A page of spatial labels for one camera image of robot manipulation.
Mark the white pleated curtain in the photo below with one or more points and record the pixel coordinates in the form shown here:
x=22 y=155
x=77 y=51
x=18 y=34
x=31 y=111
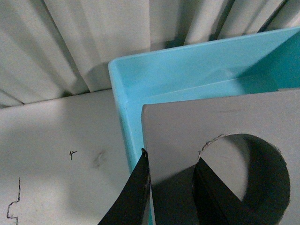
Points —
x=58 y=48

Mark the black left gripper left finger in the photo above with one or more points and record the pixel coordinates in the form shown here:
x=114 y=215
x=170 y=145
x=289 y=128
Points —
x=132 y=207

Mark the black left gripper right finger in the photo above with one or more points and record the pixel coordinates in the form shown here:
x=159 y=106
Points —
x=215 y=203

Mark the gray cube with round hole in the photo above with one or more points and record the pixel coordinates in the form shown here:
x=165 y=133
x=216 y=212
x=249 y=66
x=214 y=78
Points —
x=251 y=142

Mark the light blue plastic box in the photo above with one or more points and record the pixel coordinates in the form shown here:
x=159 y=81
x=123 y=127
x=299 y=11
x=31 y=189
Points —
x=253 y=64

